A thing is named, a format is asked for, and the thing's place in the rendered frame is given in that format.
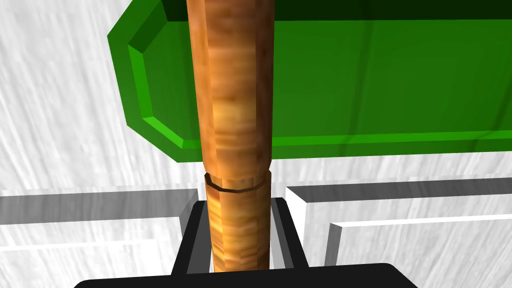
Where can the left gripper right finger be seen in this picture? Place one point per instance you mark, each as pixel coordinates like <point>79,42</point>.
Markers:
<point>286,240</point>

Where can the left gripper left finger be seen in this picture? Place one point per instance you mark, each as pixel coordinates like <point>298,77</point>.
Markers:
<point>196,244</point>

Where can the brown wooden cylinder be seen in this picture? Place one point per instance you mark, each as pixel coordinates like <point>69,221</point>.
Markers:
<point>236,120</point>

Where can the green tray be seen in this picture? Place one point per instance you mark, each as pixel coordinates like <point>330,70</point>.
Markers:
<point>360,92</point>

